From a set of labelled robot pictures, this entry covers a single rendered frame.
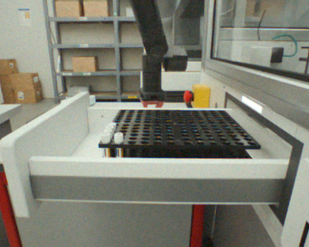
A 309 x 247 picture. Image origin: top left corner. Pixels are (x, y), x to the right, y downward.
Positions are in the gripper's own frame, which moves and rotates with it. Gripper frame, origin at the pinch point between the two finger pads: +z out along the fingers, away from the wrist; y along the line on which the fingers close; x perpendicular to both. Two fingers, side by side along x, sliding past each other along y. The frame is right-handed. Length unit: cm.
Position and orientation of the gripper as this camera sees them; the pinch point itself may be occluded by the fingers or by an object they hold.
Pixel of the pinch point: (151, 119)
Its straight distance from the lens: 68.5
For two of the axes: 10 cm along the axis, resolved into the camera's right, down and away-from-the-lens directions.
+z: 0.1, 9.4, 3.3
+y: -1.8, -3.2, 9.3
